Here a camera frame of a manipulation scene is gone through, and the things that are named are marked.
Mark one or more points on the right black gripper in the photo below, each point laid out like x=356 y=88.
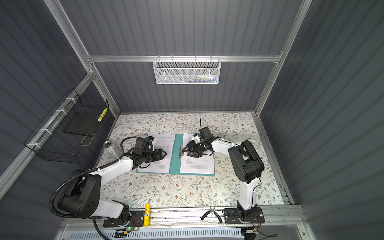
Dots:
x=192 y=149

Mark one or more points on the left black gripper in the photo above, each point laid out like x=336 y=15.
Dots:
x=158 y=154

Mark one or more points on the white paper sheet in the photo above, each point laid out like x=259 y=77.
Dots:
x=198 y=166

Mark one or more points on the teal paper folder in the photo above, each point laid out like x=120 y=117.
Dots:
x=180 y=141

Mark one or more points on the printed English text sheet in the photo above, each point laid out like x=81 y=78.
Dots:
x=165 y=142

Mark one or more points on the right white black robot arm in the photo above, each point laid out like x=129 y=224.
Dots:
x=246 y=162

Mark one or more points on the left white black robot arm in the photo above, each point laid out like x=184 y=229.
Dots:
x=80 y=195

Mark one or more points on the silver folder clip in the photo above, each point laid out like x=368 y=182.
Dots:
x=181 y=153

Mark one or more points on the silver metal can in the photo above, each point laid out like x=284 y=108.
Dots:
x=112 y=149

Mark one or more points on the yellow glue stick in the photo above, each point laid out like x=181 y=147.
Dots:
x=146 y=221

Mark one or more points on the yellow marker in black basket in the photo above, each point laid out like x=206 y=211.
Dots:
x=102 y=115

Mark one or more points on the pens in white basket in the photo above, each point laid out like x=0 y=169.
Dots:
x=206 y=78

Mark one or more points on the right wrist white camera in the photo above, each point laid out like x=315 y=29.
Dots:
x=197 y=139

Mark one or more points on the black handled pliers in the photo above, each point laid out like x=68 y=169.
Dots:
x=212 y=212

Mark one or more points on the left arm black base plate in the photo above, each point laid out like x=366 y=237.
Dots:
x=129 y=219

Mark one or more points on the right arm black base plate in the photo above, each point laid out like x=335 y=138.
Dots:
x=238 y=216

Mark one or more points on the black wire mesh basket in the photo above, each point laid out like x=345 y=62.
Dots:
x=71 y=134

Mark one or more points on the white wire mesh basket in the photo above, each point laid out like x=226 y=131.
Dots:
x=169 y=72

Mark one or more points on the white slotted cable duct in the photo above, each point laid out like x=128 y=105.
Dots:
x=221 y=233

